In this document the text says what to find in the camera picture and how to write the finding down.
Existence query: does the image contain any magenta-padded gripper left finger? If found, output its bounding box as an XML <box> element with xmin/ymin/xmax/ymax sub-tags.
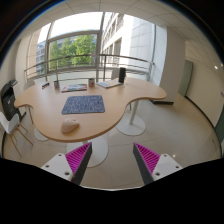
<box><xmin>40</xmin><ymin>141</ymin><xmax>93</xmax><ymax>186</ymax></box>

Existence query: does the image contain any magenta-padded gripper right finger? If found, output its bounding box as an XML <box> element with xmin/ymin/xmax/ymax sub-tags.
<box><xmin>132</xmin><ymin>142</ymin><xmax>184</xmax><ymax>186</ymax></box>

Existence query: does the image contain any beige computer mouse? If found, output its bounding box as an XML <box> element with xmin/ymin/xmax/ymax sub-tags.
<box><xmin>60</xmin><ymin>118</ymin><xmax>81</xmax><ymax>135</ymax></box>

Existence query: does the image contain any blue patterned mouse pad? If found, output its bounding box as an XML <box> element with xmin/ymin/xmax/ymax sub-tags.
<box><xmin>61</xmin><ymin>94</ymin><xmax>106</xmax><ymax>116</ymax></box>

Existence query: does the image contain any red and blue magazine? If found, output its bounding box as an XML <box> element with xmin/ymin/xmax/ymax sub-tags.
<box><xmin>60</xmin><ymin>83</ymin><xmax>89</xmax><ymax>93</ymax></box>

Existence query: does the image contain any open light magazine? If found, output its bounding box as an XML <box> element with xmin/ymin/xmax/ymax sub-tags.
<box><xmin>96</xmin><ymin>79</ymin><xmax>123</xmax><ymax>89</ymax></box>

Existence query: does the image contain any black cylindrical speaker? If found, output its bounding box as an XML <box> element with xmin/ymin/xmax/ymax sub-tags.
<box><xmin>118</xmin><ymin>67</ymin><xmax>127</xmax><ymax>84</ymax></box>

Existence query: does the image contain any grey-green door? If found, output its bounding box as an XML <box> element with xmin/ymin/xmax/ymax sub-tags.
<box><xmin>177</xmin><ymin>59</ymin><xmax>194</xmax><ymax>98</ymax></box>

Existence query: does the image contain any metal railing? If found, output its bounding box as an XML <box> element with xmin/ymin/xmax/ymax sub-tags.
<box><xmin>23</xmin><ymin>53</ymin><xmax>155</xmax><ymax>83</ymax></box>

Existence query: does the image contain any white table pedestal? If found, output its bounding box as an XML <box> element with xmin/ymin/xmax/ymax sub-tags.
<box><xmin>66</xmin><ymin>134</ymin><xmax>109</xmax><ymax>168</ymax></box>
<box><xmin>33</xmin><ymin>127</ymin><xmax>49</xmax><ymax>142</ymax></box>
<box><xmin>115</xmin><ymin>99</ymin><xmax>147</xmax><ymax>137</ymax></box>

